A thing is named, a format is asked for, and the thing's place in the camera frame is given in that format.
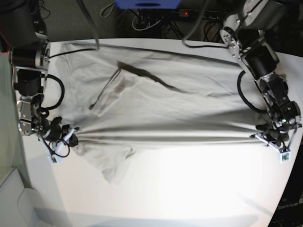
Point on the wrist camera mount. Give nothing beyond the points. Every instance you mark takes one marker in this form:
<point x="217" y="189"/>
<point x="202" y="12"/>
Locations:
<point x="61" y="146"/>
<point x="279" y="141"/>

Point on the grey side table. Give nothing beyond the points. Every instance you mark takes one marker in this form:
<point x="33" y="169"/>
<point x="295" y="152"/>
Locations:
<point x="16" y="208"/>

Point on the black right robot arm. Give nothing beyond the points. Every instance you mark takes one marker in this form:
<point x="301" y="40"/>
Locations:
<point x="23" y="34"/>

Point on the blue box at top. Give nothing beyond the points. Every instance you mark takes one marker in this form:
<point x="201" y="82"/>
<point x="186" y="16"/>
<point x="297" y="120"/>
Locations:
<point x="147" y="4"/>

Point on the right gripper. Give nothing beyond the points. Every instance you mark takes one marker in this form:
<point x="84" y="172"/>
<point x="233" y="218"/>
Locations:
<point x="72" y="141"/>

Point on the grey t-shirt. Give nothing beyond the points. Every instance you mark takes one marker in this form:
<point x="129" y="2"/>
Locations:
<point x="127" y="99"/>

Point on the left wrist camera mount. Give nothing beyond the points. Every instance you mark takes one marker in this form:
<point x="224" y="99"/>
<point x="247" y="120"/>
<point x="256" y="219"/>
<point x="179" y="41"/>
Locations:
<point x="279" y="141"/>

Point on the black power strip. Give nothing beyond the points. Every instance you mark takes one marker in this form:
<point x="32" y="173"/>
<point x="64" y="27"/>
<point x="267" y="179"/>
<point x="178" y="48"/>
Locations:
<point x="192" y="14"/>

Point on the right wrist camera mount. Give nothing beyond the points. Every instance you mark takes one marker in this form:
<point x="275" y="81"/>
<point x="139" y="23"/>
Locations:
<point x="61" y="146"/>

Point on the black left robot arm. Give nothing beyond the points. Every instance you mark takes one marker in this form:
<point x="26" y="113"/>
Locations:
<point x="243" y="33"/>

